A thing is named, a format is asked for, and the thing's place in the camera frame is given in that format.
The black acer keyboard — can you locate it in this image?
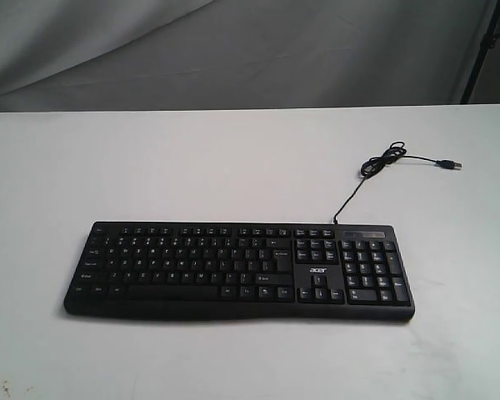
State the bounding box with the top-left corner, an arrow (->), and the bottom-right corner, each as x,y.
63,222 -> 415,321

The grey backdrop cloth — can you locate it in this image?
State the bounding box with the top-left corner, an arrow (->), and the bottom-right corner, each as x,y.
0,1 -> 495,112

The black tripod stand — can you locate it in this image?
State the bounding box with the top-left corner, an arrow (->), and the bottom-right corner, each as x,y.
460,1 -> 500,104

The black USB cable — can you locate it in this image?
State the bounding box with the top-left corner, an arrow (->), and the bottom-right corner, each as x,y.
332,140 -> 463,225

